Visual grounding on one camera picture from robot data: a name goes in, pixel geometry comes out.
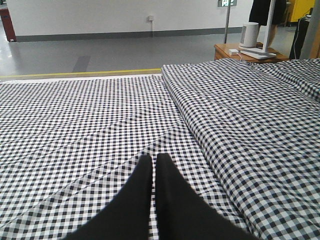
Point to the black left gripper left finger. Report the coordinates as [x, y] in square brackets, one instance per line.
[126, 217]

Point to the wall power socket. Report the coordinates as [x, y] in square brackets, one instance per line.
[150, 18]

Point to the checkered folded quilt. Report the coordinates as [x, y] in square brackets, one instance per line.
[258, 125]

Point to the metal sign pole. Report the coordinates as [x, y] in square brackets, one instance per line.
[228, 4]

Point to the white cylindrical humidifier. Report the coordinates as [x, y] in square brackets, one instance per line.
[249, 34]

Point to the checkered bed sheet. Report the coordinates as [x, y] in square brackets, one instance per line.
[68, 146]

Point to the red floor bin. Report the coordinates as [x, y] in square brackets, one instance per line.
[7, 25]

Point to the white charger adapter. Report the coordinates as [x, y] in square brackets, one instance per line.
[233, 52]

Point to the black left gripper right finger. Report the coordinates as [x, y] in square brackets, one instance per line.
[182, 214]

